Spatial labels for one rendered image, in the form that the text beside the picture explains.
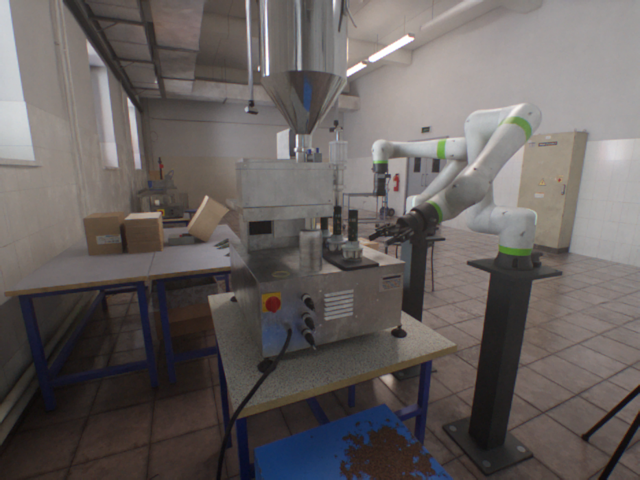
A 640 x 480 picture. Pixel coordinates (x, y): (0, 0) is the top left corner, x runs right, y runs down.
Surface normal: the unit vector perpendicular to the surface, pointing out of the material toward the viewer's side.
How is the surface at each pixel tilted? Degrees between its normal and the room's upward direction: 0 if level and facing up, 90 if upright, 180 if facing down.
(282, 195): 90
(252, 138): 90
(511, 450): 0
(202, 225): 90
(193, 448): 0
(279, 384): 0
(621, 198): 90
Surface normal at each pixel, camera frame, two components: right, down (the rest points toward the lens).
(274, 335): 0.40, 0.20
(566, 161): -0.92, 0.08
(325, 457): 0.00, -0.98
